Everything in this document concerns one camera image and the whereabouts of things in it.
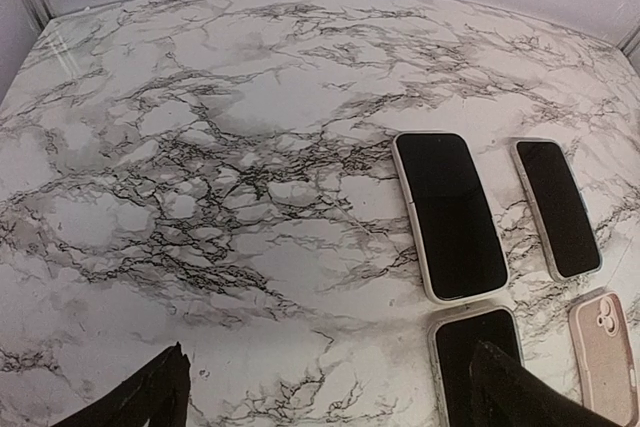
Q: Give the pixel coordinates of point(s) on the clear magsafe phone case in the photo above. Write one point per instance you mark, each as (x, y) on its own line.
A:
(525, 187)

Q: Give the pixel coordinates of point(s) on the pink phone case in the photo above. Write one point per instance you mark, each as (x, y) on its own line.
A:
(605, 359)

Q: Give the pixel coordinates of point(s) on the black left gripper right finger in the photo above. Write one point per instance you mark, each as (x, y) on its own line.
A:
(504, 390)

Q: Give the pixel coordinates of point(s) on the aluminium right corner post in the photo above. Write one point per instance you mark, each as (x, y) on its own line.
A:
(630, 41)

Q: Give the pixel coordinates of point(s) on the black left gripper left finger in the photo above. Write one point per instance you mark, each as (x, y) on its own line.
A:
(155, 395)

